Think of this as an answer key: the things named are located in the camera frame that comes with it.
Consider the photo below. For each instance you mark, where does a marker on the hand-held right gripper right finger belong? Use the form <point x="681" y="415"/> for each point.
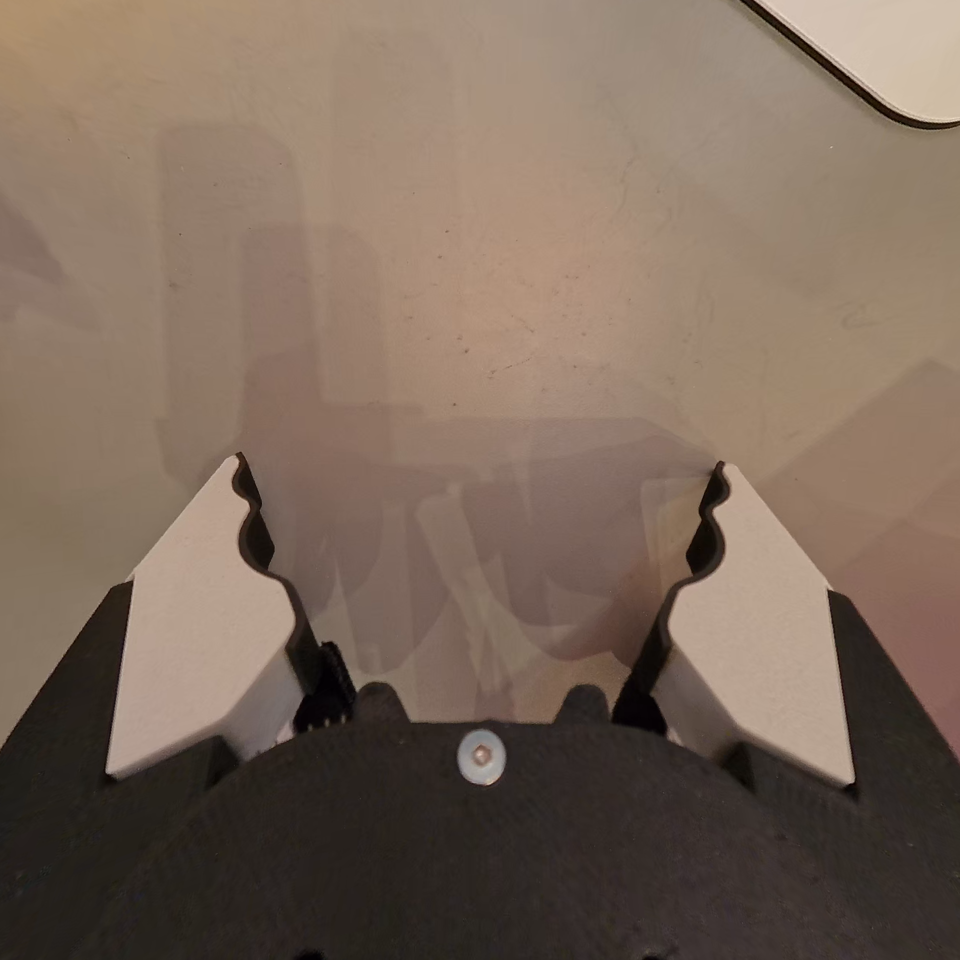
<point x="758" y="646"/>

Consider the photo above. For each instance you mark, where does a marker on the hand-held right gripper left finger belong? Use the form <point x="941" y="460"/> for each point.
<point x="196" y="646"/>

